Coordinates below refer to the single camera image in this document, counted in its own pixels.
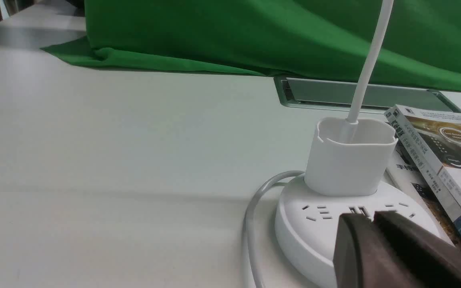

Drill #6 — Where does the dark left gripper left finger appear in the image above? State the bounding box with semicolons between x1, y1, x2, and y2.
333;214;424;288

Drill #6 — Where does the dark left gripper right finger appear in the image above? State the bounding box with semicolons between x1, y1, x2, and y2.
373;211;461;288

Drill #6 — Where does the white desk lamp with sockets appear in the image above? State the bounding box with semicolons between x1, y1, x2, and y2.
274;0;442;288

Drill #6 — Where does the middle white book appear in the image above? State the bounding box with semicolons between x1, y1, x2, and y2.
395;142;461;236

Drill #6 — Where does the bottom large thin book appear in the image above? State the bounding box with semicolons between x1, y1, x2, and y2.
386;150;461;250

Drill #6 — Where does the top book self-driving cover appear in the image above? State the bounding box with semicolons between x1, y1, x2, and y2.
384;105;461;240

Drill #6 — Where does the green backdrop cloth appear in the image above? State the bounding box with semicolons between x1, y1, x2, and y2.
44;0;461;91

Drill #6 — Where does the white power cord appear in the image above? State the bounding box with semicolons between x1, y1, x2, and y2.
245;170;305;288

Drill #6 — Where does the silver desk cable hatch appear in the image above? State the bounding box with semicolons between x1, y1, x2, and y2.
274;76;461;114

